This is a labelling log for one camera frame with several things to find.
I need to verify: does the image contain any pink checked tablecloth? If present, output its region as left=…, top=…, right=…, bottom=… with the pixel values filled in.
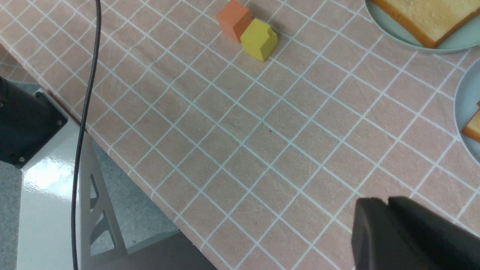
left=0, top=0, right=480, bottom=270

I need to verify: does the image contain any orange cube block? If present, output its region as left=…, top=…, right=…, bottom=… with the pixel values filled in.
left=216, top=0, right=253, bottom=43

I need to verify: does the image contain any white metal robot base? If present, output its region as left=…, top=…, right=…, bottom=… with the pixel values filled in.
left=1, top=78, right=189, bottom=270

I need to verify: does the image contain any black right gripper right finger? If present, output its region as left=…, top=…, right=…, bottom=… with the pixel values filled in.
left=388, top=196, right=480, bottom=270

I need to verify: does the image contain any grey-blue plate with bread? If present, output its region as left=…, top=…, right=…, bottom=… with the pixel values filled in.
left=453, top=59, right=480, bottom=165

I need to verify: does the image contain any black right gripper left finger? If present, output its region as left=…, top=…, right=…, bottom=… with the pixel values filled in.
left=351, top=198, right=420, bottom=270

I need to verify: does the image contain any green centre plate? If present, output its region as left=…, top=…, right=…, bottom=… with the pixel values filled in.
left=365, top=0, right=480, bottom=54

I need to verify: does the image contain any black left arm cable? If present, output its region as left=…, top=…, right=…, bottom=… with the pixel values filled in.
left=70, top=0, right=102, bottom=270

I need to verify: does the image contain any yellow notched block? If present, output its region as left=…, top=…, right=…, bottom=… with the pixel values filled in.
left=240, top=18, right=278, bottom=63

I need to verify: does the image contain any toast slice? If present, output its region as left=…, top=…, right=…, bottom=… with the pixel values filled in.
left=460, top=101, right=480, bottom=143
left=372, top=0, right=479, bottom=49

